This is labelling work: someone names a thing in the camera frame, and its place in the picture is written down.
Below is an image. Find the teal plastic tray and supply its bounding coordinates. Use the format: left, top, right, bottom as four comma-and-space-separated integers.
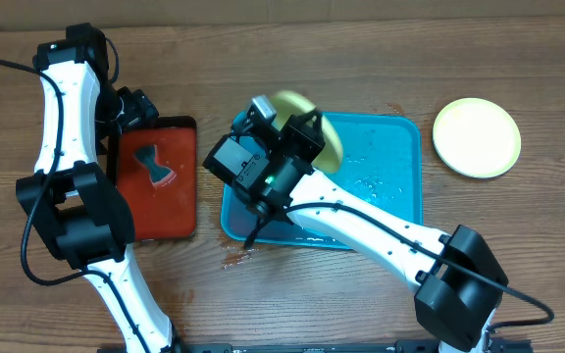
220, 112, 424, 250

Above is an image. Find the black and red tray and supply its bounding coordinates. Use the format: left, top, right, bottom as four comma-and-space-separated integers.
107, 116, 197, 241

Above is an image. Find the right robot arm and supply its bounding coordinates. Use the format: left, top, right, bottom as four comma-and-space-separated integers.
203, 109, 508, 352

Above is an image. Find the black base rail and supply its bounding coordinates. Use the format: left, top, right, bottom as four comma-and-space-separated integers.
177, 338, 534, 353

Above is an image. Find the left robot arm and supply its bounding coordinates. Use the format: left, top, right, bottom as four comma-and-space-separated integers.
16, 24, 180, 352

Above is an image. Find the dark sponge with red base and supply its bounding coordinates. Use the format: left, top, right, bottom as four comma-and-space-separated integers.
133, 145, 176, 188

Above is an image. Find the green plate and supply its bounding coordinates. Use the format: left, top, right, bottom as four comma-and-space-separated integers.
269, 90, 343, 174
432, 98, 522, 179

